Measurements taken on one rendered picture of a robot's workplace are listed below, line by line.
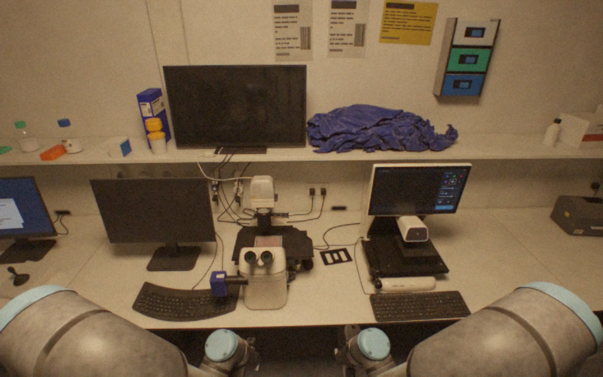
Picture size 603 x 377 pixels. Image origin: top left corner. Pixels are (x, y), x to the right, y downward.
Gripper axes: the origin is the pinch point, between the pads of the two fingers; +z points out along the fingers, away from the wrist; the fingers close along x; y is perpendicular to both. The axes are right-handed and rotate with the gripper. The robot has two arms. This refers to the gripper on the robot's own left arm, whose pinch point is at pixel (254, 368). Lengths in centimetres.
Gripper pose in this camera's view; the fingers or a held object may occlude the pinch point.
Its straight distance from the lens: 134.8
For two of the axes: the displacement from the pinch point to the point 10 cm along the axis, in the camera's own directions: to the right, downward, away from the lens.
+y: 0.9, -8.0, 6.0
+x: -9.8, 0.2, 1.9
